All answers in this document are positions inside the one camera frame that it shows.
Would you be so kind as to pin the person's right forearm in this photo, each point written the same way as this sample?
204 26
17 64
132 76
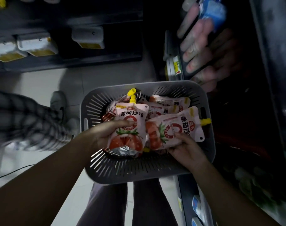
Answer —
227 200

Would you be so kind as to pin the person's right leg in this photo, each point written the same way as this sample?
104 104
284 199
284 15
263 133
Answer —
152 202

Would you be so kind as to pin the shelf edge price label strip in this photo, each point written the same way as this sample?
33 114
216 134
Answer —
174 65

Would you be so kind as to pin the dark store shelf unit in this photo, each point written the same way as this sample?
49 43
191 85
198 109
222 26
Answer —
63 16

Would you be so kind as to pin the person's left hand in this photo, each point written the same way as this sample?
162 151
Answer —
99 136

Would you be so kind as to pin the person's right hand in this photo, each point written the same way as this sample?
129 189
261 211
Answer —
188 154

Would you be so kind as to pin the person's right thumb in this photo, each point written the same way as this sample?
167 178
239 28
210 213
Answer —
182 138

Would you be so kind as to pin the tomato sauce pouch sideways print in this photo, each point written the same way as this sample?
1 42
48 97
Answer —
173 129

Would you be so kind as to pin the white price tag holder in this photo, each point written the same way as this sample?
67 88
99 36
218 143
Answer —
5 50
89 37
37 44

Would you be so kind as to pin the tomato sauce pouch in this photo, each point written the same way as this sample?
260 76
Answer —
111 110
158 110
171 101

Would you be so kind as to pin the person's left leg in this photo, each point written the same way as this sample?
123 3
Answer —
103 204

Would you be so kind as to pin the person's leg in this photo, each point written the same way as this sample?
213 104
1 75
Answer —
103 204
25 120
152 202

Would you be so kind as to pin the blue and white packet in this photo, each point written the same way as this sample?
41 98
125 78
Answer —
212 11

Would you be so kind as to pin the small blue white packet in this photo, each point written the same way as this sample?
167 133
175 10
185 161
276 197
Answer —
196 205
196 222

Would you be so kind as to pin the person's left forearm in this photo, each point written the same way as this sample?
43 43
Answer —
39 183

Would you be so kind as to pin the person's left thumb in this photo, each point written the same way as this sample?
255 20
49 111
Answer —
120 124

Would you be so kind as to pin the grey slotted plastic basket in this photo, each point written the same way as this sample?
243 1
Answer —
143 165

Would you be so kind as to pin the dark shelf with goods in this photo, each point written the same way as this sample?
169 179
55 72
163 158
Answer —
270 68

